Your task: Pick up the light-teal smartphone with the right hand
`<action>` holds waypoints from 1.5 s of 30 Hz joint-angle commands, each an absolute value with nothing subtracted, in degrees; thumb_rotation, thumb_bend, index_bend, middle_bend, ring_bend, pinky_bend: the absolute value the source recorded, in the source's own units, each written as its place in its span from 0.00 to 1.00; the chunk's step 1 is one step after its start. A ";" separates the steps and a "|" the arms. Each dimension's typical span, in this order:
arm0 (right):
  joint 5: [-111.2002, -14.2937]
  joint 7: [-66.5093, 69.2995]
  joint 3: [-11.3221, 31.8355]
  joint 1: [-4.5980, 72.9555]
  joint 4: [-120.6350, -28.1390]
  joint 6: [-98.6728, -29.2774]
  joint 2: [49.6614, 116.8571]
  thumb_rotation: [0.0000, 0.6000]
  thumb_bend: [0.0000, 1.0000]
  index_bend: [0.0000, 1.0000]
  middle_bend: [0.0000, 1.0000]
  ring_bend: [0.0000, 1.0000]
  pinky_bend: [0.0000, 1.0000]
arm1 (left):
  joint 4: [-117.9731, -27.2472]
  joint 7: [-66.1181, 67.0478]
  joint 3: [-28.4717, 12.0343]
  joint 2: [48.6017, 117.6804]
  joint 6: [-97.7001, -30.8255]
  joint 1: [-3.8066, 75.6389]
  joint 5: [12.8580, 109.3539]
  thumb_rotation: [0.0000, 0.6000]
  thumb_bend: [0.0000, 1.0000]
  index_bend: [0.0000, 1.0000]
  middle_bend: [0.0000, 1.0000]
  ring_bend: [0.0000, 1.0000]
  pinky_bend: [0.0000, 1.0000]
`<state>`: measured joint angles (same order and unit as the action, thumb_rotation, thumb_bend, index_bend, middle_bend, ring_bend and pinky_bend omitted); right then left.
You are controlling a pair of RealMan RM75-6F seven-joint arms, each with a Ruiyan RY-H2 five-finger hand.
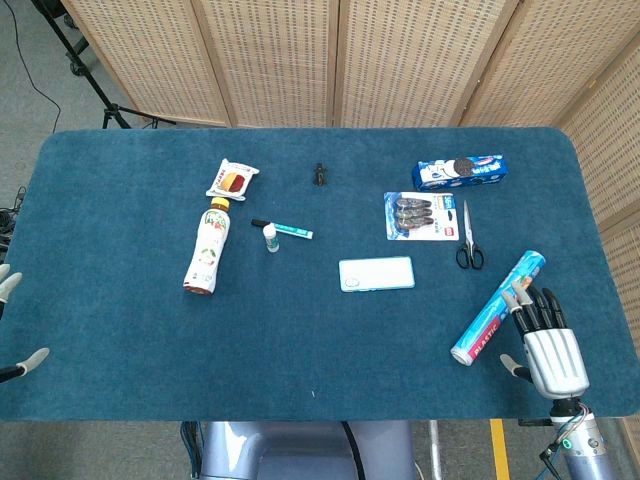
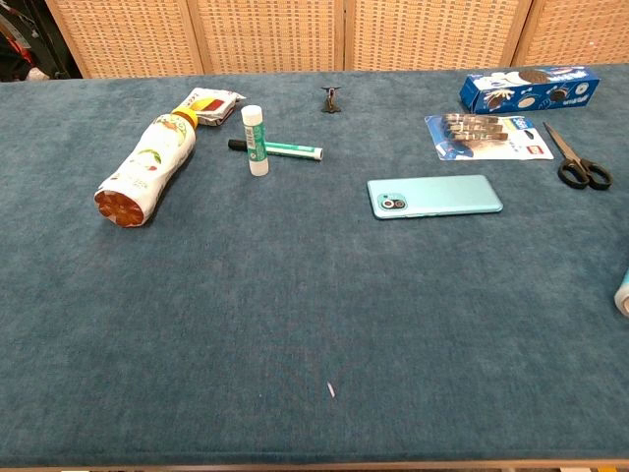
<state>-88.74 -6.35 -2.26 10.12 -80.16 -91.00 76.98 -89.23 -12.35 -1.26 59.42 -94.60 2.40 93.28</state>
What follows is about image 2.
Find blue table cloth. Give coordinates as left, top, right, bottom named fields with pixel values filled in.
left=0, top=63, right=629, bottom=467

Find green white marker pen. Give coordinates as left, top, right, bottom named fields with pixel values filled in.
left=227, top=138, right=325, bottom=163

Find white green glue stick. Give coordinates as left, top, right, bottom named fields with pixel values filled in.
left=240, top=104, right=272, bottom=177

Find teal smartphone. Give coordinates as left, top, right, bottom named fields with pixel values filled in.
left=366, top=174, right=504, bottom=221

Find small dark metal clip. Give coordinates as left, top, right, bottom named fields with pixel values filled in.
left=320, top=86, right=341, bottom=115

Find white red snack packet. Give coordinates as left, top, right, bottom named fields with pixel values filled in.
left=175, top=87, right=247, bottom=129

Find tea bottle with yellow cap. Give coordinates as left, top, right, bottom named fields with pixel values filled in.
left=93, top=108, right=200, bottom=229

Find woven rattan folding screen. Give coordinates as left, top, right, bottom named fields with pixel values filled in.
left=44, top=0, right=629, bottom=80

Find blue cookie box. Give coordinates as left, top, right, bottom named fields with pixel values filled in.
left=459, top=65, right=602, bottom=115

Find white light-blue roll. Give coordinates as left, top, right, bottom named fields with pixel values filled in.
left=613, top=267, right=629, bottom=319

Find black handled scissors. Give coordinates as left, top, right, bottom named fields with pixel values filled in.
left=542, top=121, right=614, bottom=191

